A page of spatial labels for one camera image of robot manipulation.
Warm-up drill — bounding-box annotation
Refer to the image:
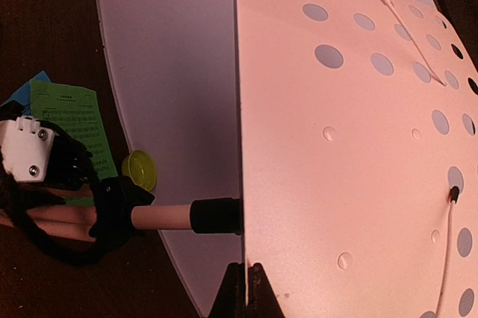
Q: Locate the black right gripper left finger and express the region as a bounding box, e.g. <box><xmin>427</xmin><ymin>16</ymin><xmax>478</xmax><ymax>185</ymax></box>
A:
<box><xmin>208</xmin><ymin>263</ymin><xmax>246</xmax><ymax>318</ymax></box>

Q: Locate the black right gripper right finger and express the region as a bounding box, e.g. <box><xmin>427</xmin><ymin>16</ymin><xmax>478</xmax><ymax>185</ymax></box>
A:
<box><xmin>246</xmin><ymin>263</ymin><xmax>285</xmax><ymax>318</ymax></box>

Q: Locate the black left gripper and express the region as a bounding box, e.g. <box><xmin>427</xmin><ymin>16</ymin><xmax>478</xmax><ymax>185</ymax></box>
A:
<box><xmin>40</xmin><ymin>123</ymin><xmax>97</xmax><ymax>191</ymax></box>

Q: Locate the green sheet music paper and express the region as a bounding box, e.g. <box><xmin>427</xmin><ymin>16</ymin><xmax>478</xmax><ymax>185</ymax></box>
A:
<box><xmin>31</xmin><ymin>81</ymin><xmax>117</xmax><ymax>206</ymax></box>

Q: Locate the pink music stand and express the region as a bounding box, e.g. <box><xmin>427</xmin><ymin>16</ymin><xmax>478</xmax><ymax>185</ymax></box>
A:
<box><xmin>0</xmin><ymin>0</ymin><xmax>478</xmax><ymax>318</ymax></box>

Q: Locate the yellow-green bowl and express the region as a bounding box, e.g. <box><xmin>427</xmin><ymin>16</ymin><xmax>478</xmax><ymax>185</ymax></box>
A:
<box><xmin>121</xmin><ymin>150</ymin><xmax>157</xmax><ymax>191</ymax></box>

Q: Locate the blue sheet music paper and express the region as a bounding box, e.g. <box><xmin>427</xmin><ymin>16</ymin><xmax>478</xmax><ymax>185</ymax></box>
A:
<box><xmin>4</xmin><ymin>71</ymin><xmax>51</xmax><ymax>116</ymax></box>

